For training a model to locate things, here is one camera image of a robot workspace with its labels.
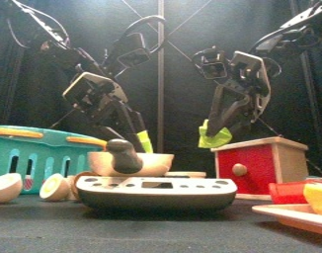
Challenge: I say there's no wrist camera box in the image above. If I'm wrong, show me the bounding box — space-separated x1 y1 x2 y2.
191 46 233 81
100 32 154 79

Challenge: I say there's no beige toy mortar bowl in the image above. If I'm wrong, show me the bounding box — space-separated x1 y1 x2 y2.
87 150 175 178

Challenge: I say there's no pale wooden tray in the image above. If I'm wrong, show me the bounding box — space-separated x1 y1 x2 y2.
251 203 322 238

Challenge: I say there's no vertical metal frame pole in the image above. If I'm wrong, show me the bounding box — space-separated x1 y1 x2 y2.
156 0 166 154

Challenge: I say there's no dark grey toy pestle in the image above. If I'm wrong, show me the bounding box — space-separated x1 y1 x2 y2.
104 138 146 175

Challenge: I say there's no black looped cable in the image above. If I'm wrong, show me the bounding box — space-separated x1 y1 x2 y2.
123 14 169 54

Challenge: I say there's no teal plastic toy basket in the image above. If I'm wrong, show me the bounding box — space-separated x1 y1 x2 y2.
0 125 110 196

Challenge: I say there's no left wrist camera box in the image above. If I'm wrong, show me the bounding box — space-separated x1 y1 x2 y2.
100 32 154 79

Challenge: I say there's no grey white toy scale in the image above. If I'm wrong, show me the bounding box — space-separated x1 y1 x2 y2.
74 175 239 212

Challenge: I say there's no yellow toy starfruit piece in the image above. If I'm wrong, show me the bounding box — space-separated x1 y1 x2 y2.
302 182 322 217

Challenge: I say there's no toy half with pale-green face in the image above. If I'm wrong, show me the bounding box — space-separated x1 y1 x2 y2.
39 173 72 203

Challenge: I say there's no white toy half sphere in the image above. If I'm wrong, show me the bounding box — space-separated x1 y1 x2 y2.
0 172 24 205

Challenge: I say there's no red plastic toy cup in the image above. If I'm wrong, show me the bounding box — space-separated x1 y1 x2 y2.
269 179 322 206

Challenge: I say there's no brown wooden toy piece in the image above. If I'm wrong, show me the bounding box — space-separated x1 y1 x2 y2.
64 170 98 202

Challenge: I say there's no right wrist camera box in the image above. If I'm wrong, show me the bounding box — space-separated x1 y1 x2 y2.
191 46 233 81

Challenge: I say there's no flat round wooden disc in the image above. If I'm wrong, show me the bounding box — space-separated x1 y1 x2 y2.
163 170 209 180

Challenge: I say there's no wooden box with red drawer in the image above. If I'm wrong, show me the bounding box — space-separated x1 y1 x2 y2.
210 135 310 201

